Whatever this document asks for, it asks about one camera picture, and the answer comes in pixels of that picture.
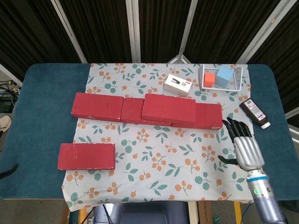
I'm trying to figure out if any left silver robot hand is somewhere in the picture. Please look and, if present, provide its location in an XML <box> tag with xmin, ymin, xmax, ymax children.
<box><xmin>0</xmin><ymin>164</ymin><xmax>19</xmax><ymax>180</ymax></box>

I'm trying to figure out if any red brick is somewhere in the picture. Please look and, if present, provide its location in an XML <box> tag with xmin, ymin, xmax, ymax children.
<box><xmin>121</xmin><ymin>98</ymin><xmax>172</xmax><ymax>126</ymax></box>
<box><xmin>71</xmin><ymin>92</ymin><xmax>124</xmax><ymax>123</ymax></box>
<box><xmin>57</xmin><ymin>143</ymin><xmax>116</xmax><ymax>171</ymax></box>
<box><xmin>171</xmin><ymin>102</ymin><xmax>223</xmax><ymax>130</ymax></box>
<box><xmin>141</xmin><ymin>93</ymin><xmax>197</xmax><ymax>124</ymax></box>

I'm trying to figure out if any blue-grey robot torso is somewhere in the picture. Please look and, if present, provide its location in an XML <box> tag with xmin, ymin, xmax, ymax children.
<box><xmin>94</xmin><ymin>202</ymin><xmax>189</xmax><ymax>224</ymax></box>

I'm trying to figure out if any orange cube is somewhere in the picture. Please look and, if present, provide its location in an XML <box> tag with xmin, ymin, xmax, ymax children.
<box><xmin>203</xmin><ymin>72</ymin><xmax>215</xmax><ymax>88</ymax></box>

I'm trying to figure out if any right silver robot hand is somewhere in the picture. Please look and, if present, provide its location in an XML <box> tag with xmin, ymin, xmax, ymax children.
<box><xmin>218</xmin><ymin>117</ymin><xmax>266</xmax><ymax>171</ymax></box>

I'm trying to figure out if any white wire basket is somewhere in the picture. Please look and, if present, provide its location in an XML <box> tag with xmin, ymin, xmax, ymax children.
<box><xmin>198</xmin><ymin>64</ymin><xmax>243</xmax><ymax>91</ymax></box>

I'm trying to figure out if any floral print tablecloth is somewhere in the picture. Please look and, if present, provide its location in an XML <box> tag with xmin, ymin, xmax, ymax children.
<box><xmin>61</xmin><ymin>62</ymin><xmax>268</xmax><ymax>212</ymax></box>

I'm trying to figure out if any blue felt table cover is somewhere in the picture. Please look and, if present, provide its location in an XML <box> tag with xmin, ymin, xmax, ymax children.
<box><xmin>0</xmin><ymin>63</ymin><xmax>299</xmax><ymax>200</ymax></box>

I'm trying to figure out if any light blue cube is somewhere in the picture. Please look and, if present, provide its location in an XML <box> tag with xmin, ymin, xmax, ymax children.
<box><xmin>214</xmin><ymin>66</ymin><xmax>234</xmax><ymax>87</ymax></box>

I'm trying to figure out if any white partition frame post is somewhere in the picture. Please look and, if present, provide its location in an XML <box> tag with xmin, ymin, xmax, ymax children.
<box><xmin>168</xmin><ymin>0</ymin><xmax>199</xmax><ymax>64</ymax></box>
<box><xmin>125</xmin><ymin>0</ymin><xmax>142</xmax><ymax>63</ymax></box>
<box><xmin>235</xmin><ymin>0</ymin><xmax>289</xmax><ymax>64</ymax></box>
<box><xmin>50</xmin><ymin>0</ymin><xmax>88</xmax><ymax>63</ymax></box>

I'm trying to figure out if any white stapler box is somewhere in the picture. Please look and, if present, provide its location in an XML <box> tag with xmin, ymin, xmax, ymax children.
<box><xmin>163</xmin><ymin>74</ymin><xmax>193</xmax><ymax>96</ymax></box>

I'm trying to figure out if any brown bottle with white cap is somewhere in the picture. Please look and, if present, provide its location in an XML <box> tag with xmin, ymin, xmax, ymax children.
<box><xmin>239</xmin><ymin>98</ymin><xmax>271</xmax><ymax>129</ymax></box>

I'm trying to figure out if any beige shoe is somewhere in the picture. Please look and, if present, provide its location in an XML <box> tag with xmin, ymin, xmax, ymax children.
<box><xmin>0</xmin><ymin>116</ymin><xmax>12</xmax><ymax>133</ymax></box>

